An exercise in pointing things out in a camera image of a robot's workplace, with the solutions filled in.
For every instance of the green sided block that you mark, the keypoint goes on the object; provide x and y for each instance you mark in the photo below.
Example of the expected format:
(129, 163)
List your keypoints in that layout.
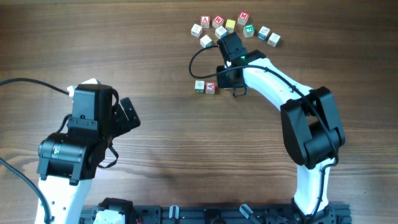
(206, 41)

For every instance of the green letter block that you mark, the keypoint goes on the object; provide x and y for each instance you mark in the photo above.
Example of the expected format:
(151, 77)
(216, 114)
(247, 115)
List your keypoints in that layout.
(248, 30)

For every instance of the black mounting rail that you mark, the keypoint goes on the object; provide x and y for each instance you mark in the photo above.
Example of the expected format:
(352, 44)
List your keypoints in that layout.
(276, 213)

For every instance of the plain block far left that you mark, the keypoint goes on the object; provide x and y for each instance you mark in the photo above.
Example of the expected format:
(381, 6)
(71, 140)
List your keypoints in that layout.
(196, 30)

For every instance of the plain block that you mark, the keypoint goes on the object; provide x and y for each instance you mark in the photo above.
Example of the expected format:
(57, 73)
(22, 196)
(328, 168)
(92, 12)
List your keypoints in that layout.
(196, 30)
(273, 39)

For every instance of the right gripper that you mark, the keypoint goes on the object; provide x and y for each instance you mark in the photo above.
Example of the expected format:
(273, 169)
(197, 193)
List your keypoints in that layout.
(222, 84)

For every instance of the red M block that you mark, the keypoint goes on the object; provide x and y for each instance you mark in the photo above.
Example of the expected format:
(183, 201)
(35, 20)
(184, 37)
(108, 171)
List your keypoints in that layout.
(243, 18)

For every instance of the blue picture block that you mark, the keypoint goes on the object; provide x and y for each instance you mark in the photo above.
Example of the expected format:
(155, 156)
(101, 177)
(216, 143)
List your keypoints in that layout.
(263, 33)

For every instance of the green number block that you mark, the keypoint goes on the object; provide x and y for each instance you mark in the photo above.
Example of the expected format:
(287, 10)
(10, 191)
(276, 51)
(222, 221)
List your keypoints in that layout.
(199, 86)

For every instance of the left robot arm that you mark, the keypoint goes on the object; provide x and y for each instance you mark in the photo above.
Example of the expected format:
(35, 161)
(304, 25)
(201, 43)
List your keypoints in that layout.
(68, 161)

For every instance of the plain block far right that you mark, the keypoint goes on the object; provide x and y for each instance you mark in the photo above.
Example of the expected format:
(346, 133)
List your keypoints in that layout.
(273, 39)

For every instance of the blue sided block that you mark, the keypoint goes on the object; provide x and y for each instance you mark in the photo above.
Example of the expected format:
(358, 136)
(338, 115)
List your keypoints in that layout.
(220, 32)

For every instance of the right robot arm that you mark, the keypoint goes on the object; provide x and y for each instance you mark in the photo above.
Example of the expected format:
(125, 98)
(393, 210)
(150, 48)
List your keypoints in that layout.
(311, 127)

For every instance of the red A block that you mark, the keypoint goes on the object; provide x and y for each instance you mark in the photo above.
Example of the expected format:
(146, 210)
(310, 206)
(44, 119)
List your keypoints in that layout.
(205, 21)

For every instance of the red W block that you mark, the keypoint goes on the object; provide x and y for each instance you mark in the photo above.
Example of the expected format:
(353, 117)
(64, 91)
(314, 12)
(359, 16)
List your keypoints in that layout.
(217, 21)

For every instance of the red picture block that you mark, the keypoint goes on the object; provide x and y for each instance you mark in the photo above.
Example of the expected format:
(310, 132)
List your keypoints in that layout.
(210, 88)

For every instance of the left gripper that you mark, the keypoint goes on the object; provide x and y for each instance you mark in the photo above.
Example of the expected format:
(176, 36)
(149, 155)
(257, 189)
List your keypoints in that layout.
(122, 124)

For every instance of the yellow top block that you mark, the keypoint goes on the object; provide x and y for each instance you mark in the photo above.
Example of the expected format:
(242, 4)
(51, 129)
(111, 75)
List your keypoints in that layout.
(230, 25)

